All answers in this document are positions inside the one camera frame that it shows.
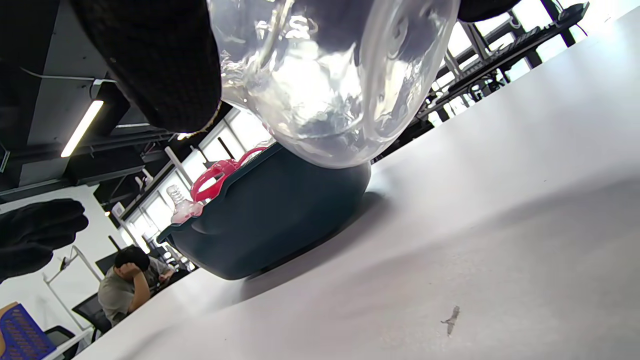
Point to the person's left hand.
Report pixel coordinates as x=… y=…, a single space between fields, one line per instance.
x=35 y=235

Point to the person's right hand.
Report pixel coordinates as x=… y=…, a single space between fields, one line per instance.
x=160 y=60

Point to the blue plastic crate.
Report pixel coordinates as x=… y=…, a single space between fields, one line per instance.
x=22 y=332

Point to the ceiling strip light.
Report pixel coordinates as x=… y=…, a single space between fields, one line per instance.
x=81 y=129

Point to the teal plastic basin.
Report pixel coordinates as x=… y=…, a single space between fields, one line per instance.
x=280 y=215

